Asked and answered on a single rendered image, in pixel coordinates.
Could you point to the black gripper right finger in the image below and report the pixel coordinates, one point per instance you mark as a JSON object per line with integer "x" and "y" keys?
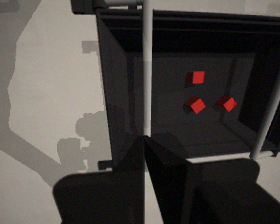
{"x": 174, "y": 178}

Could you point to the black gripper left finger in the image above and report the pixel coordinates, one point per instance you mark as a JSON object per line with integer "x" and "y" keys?
{"x": 123, "y": 186}

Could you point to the small red block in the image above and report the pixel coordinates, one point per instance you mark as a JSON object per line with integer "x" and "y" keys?
{"x": 195, "y": 104}
{"x": 196, "y": 77}
{"x": 226, "y": 103}

